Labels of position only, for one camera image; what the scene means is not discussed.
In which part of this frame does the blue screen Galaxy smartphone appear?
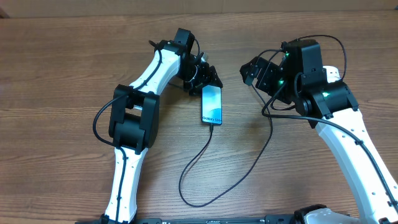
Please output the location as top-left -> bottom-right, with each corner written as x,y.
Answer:
201,85 -> 222,125

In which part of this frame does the black USB charging cable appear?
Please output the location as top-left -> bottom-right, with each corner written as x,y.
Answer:
178,34 -> 348,208

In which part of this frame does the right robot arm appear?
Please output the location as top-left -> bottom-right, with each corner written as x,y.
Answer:
239,37 -> 397,223

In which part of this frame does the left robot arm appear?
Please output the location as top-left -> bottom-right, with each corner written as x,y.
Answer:
101,28 -> 223,223

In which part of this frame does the white power strip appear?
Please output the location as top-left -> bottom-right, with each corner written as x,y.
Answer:
323,65 -> 341,83

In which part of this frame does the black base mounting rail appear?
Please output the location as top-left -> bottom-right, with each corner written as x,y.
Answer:
74,214 -> 302,224

